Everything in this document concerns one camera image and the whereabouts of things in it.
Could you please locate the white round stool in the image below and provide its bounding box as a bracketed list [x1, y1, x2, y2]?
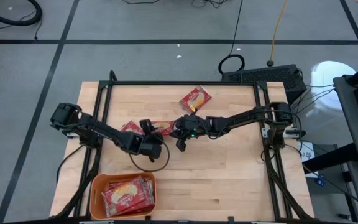
[309, 60, 357, 111]

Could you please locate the orange plastic basket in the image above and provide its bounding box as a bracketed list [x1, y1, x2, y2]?
[89, 172, 157, 221]

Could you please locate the black metal table frame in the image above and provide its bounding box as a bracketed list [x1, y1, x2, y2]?
[53, 80, 312, 224]

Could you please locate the black cart beam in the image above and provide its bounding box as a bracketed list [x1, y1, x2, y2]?
[301, 142, 357, 175]

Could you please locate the black cable off table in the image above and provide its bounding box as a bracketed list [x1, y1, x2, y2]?
[56, 144, 85, 185]

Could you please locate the black floor cable bundle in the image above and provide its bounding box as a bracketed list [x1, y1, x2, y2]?
[191, 0, 229, 9]

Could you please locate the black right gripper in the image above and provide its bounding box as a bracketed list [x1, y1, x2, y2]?
[170, 114, 206, 152]

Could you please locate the yellow hanging power cable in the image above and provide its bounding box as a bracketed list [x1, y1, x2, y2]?
[266, 0, 289, 68]

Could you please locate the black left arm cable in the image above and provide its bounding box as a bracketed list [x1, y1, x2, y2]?
[128, 141, 171, 173]

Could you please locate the grey equipment cart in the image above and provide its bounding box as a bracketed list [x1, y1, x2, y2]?
[333, 74, 358, 166]

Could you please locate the black hanging cable with loop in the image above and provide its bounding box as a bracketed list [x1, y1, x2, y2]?
[218, 0, 246, 75]

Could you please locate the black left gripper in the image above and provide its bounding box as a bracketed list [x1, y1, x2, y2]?
[139, 118, 165, 146]

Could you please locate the black perforated computer case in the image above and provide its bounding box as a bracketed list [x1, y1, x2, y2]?
[221, 64, 308, 106]

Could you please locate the black corrugated hose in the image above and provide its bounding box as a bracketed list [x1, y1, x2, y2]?
[0, 0, 43, 27]

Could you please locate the thin black floor cable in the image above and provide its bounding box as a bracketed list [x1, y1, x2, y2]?
[121, 0, 161, 6]

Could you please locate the white paper sheet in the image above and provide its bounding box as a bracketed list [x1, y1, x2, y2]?
[297, 140, 319, 179]

